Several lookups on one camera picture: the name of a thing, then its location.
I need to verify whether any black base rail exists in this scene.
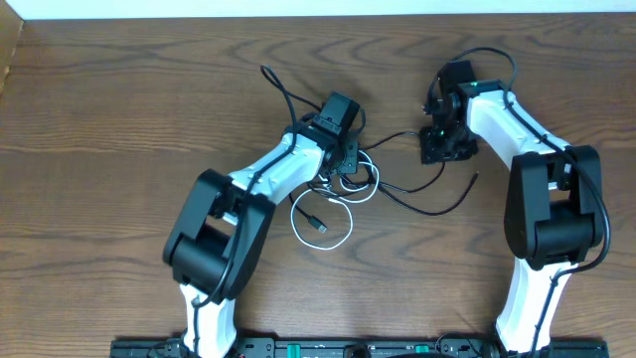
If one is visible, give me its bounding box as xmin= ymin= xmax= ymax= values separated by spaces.
xmin=108 ymin=335 xmax=610 ymax=358

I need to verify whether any white USB cable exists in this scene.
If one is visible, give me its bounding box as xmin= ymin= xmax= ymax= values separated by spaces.
xmin=289 ymin=148 xmax=381 ymax=251

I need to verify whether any black USB cable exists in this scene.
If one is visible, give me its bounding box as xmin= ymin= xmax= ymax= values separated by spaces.
xmin=342 ymin=129 xmax=480 ymax=217
xmin=287 ymin=168 xmax=379 ymax=234

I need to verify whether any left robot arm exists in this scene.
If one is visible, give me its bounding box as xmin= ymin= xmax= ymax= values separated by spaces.
xmin=162 ymin=92 xmax=362 ymax=357

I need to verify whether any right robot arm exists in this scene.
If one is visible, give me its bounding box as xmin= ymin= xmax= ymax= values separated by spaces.
xmin=419 ymin=59 xmax=608 ymax=357

